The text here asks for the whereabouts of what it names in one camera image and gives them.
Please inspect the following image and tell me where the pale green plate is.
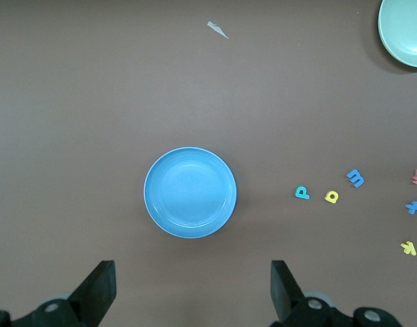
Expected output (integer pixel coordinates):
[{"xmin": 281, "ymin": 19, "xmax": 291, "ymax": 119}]
[{"xmin": 377, "ymin": 0, "xmax": 417, "ymax": 68}]

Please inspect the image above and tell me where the blue plate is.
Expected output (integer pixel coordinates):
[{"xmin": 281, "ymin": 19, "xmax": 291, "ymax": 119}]
[{"xmin": 142, "ymin": 146, "xmax": 238, "ymax": 239}]

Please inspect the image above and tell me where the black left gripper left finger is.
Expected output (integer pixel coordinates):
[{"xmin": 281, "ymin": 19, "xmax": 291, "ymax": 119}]
[{"xmin": 0, "ymin": 260, "xmax": 117, "ymax": 327}]

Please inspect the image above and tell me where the small white paper scrap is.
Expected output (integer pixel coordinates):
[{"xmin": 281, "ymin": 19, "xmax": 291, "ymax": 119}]
[{"xmin": 206, "ymin": 20, "xmax": 230, "ymax": 40}]

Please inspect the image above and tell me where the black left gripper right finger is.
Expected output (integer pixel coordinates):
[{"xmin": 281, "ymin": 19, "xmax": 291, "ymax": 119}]
[{"xmin": 269, "ymin": 260, "xmax": 403, "ymax": 327}]

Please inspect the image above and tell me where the blue foam letter m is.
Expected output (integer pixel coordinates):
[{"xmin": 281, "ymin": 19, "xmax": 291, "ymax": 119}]
[{"xmin": 345, "ymin": 169, "xmax": 366, "ymax": 189}]

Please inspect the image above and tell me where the brown table cover sheet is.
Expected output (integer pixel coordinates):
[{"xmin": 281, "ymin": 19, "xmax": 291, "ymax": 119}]
[{"xmin": 0, "ymin": 0, "xmax": 417, "ymax": 327}]

